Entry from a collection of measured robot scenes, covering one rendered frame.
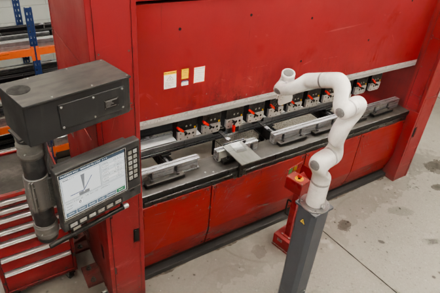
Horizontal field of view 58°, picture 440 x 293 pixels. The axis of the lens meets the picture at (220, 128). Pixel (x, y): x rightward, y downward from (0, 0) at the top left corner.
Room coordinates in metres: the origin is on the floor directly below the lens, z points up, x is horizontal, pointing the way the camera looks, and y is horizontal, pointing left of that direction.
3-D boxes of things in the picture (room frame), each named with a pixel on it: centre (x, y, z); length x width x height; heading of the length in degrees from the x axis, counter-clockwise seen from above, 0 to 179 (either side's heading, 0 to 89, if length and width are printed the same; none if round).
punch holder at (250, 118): (2.74, -0.24, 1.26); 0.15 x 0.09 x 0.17; 125
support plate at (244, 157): (2.52, -0.18, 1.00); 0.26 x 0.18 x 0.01; 35
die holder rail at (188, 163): (2.32, 0.35, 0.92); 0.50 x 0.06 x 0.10; 125
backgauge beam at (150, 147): (3.12, -0.25, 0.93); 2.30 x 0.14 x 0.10; 125
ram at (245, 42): (3.01, -0.63, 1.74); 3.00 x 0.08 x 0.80; 125
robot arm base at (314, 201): (2.00, -0.66, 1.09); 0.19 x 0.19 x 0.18
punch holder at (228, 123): (2.62, -0.08, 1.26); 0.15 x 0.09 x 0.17; 125
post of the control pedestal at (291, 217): (2.58, -0.69, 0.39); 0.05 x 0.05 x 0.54; 46
